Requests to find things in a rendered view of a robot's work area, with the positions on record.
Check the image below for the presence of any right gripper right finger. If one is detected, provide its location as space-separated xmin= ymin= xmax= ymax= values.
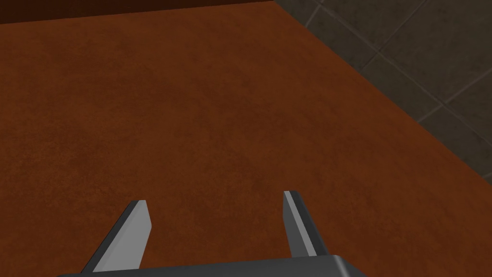
xmin=282 ymin=190 xmax=330 ymax=259

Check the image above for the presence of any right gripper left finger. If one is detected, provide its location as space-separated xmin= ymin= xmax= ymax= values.
xmin=81 ymin=200 xmax=152 ymax=274

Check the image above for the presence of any brown table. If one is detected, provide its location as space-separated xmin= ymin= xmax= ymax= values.
xmin=0 ymin=0 xmax=492 ymax=277

